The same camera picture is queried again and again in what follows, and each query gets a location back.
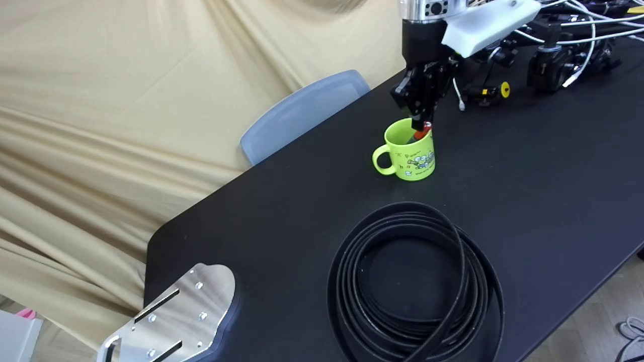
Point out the yellow round knob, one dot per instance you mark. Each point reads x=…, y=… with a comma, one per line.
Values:
x=505, y=89

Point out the green mug with print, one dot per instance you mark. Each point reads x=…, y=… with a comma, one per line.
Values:
x=407, y=157

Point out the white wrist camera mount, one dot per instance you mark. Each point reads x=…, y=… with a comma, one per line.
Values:
x=429, y=9

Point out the blue-grey chair backrest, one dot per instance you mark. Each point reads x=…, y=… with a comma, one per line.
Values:
x=303, y=117

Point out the red marker pen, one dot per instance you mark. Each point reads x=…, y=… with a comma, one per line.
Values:
x=421, y=134

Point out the beige cloth backdrop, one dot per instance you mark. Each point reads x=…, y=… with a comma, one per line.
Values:
x=121, y=134

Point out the silver metal bracket plate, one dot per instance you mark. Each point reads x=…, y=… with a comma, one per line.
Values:
x=178, y=322

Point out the black camera rig equipment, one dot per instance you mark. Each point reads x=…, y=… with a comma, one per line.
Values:
x=556, y=63

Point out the pink small object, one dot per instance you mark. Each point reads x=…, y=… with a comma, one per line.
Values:
x=27, y=312

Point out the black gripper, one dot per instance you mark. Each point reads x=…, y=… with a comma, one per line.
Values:
x=424, y=43

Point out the white box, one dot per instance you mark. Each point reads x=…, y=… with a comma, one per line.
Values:
x=17, y=336

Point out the grey patterned floor item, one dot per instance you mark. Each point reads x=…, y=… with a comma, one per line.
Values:
x=633, y=339

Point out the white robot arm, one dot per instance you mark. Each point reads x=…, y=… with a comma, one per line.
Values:
x=490, y=22

